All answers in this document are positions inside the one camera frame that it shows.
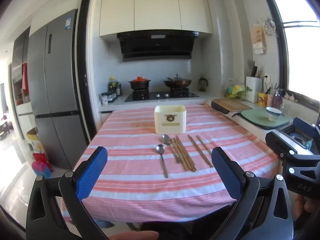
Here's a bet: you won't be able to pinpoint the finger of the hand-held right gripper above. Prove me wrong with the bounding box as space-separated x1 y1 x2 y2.
265 131 320 167
292 117 320 142

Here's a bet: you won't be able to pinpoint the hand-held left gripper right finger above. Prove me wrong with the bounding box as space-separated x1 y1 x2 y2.
211 146 294 240

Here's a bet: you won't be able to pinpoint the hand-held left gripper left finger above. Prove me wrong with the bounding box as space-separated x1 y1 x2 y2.
26 146 108 240

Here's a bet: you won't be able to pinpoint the steel spoon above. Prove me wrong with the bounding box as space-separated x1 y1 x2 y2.
156 144 169 178
161 134 182 163

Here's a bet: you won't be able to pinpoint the cream utensil box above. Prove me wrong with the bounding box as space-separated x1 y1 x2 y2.
154 105 188 134

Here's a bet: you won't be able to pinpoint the person's right hand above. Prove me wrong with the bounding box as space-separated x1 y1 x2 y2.
294 194 320 230

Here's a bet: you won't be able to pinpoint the person's left hand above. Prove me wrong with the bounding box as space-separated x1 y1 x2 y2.
109 231 160 240

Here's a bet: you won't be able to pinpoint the kitchen sink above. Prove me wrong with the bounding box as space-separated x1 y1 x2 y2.
280 125 314 155

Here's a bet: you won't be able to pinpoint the white patterned bowl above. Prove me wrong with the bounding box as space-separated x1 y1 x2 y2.
265 107 283 121

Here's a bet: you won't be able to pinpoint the green cutting board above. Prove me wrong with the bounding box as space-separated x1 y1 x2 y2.
240 109 290 130

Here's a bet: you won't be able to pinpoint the garlic bulbs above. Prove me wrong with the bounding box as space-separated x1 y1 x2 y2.
284 92 299 103

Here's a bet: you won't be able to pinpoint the glass bottle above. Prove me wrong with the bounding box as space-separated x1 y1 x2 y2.
272 89 284 110

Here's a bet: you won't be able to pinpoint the pink striped tablecloth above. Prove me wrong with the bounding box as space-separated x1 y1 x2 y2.
61 104 279 224

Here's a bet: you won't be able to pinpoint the colourful toy blocks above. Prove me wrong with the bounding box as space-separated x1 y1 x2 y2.
31 152 54 178

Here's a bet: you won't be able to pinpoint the wooden cutting board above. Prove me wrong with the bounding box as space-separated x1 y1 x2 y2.
211 98 253 113

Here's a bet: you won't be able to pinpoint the white knife block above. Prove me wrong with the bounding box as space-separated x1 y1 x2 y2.
245 76 262 103

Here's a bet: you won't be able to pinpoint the yellow green plastic bag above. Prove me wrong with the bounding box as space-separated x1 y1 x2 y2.
225 79 247 99

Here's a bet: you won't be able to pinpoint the cardboard box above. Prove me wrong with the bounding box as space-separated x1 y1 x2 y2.
26 127 47 154

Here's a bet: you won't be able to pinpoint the window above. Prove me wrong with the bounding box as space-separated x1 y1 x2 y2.
260 0 320 113

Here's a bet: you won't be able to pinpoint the cluster of sauce bottles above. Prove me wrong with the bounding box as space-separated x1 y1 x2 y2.
108 77 122 97

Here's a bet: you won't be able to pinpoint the grey refrigerator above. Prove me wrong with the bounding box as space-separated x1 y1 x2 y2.
27 8 87 170

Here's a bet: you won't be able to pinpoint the black clay pot red lid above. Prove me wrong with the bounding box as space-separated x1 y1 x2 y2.
128 76 152 91

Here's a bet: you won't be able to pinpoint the black gas stove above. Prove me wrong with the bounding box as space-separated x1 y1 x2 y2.
124 89 200 102

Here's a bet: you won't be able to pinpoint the wok with glass lid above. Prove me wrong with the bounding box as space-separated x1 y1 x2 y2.
164 74 192 89

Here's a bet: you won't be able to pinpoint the hanging metal trivet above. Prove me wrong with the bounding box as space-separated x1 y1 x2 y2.
261 18 276 37

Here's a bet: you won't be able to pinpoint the red hanging cloth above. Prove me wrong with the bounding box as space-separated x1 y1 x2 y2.
22 64 29 93

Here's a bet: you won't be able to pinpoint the black range hood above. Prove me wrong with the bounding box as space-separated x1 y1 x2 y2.
117 29 200 62

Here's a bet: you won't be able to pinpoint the white upper cabinets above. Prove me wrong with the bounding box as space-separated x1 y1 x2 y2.
99 0 213 37

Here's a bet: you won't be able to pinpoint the hanging wall calendar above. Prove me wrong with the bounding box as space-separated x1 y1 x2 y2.
253 24 267 55

